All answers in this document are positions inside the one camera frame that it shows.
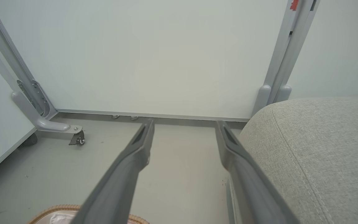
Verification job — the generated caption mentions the grey partition post with bracket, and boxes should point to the grey partition post with bracket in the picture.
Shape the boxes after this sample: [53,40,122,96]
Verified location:
[0,0,57,120]

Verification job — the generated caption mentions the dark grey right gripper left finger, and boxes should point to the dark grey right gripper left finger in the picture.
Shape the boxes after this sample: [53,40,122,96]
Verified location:
[70,119,155,224]

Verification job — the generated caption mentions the grey fabric sofa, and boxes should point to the grey fabric sofa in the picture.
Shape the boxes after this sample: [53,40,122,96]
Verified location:
[238,97,358,224]

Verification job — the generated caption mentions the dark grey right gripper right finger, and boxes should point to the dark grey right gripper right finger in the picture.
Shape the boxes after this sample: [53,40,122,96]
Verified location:
[215,120,301,224]

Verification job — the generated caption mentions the white laundry basket brown rim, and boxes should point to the white laundry basket brown rim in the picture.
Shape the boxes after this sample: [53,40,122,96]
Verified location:
[27,204,150,224]

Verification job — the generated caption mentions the grey partition foot bar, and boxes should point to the grey partition foot bar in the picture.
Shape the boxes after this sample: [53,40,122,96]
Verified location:
[11,91,83,135]

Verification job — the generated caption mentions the black caster wheel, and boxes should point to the black caster wheel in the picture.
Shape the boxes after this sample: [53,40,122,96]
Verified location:
[22,133,38,147]
[69,130,85,146]

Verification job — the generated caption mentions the white plastic liner bag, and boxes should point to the white plastic liner bag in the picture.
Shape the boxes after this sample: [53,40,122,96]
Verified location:
[49,212,77,224]

